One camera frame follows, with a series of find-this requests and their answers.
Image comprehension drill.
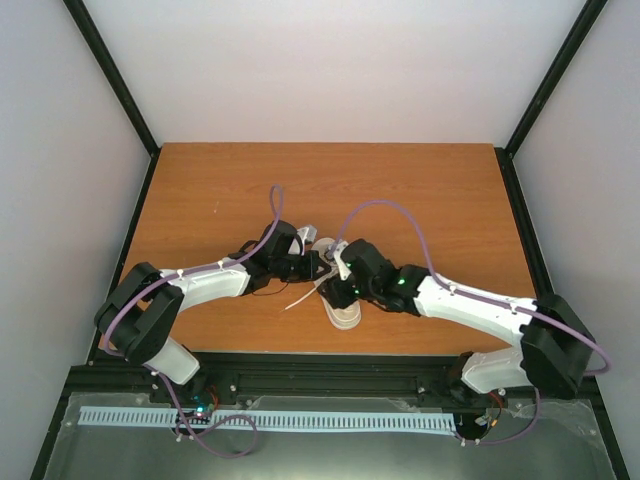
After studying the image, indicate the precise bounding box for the beige canvas sneaker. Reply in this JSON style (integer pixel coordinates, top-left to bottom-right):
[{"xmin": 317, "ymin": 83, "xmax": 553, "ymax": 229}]
[{"xmin": 311, "ymin": 237, "xmax": 361, "ymax": 330}]

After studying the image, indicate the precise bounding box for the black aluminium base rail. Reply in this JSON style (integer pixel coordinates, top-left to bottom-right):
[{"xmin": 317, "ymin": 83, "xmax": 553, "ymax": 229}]
[{"xmin": 59, "ymin": 349, "xmax": 601, "ymax": 416}]

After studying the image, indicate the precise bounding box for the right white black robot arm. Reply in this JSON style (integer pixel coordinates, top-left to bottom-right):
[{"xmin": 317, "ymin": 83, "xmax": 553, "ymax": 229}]
[{"xmin": 312, "ymin": 238, "xmax": 594, "ymax": 400}]

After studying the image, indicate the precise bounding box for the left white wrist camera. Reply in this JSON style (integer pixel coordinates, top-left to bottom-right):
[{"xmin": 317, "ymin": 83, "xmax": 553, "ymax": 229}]
[{"xmin": 291, "ymin": 225, "xmax": 317, "ymax": 255}]

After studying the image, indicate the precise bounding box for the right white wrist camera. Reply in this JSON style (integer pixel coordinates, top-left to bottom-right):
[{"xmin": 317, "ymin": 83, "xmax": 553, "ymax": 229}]
[{"xmin": 325, "ymin": 240, "xmax": 351, "ymax": 281}]

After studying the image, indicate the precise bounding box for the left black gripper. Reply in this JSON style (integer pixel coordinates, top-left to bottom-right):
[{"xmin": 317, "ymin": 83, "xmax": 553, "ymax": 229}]
[{"xmin": 271, "ymin": 251, "xmax": 331, "ymax": 284}]

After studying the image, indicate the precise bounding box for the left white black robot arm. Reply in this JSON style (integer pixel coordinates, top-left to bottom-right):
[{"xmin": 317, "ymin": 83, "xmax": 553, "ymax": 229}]
[{"xmin": 94, "ymin": 220, "xmax": 331, "ymax": 403}]

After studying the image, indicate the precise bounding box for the right black frame post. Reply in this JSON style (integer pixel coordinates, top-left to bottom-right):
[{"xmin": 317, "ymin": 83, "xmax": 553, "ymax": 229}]
[{"xmin": 503, "ymin": 0, "xmax": 609, "ymax": 159}]

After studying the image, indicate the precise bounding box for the left black frame post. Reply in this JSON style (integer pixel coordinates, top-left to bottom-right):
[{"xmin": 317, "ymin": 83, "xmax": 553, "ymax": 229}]
[{"xmin": 63, "ymin": 0, "xmax": 162, "ymax": 159}]

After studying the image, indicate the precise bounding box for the light blue cable duct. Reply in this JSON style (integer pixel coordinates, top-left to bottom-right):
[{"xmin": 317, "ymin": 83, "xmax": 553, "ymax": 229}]
[{"xmin": 77, "ymin": 406, "xmax": 456, "ymax": 435}]

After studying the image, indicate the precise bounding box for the green lit circuit board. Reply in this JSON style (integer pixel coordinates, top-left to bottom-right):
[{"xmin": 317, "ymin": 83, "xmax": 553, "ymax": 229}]
[{"xmin": 182, "ymin": 386, "xmax": 220, "ymax": 423}]

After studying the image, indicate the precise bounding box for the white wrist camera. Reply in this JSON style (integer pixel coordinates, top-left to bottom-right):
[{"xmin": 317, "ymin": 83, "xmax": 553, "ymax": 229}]
[
  {"xmin": 291, "ymin": 225, "xmax": 317, "ymax": 255},
  {"xmin": 325, "ymin": 240, "xmax": 351, "ymax": 281}
]

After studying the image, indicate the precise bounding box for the black frame post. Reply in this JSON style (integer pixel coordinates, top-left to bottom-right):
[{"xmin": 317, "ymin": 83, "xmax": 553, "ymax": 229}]
[
  {"xmin": 503, "ymin": 0, "xmax": 609, "ymax": 159},
  {"xmin": 63, "ymin": 0, "xmax": 162, "ymax": 159}
]

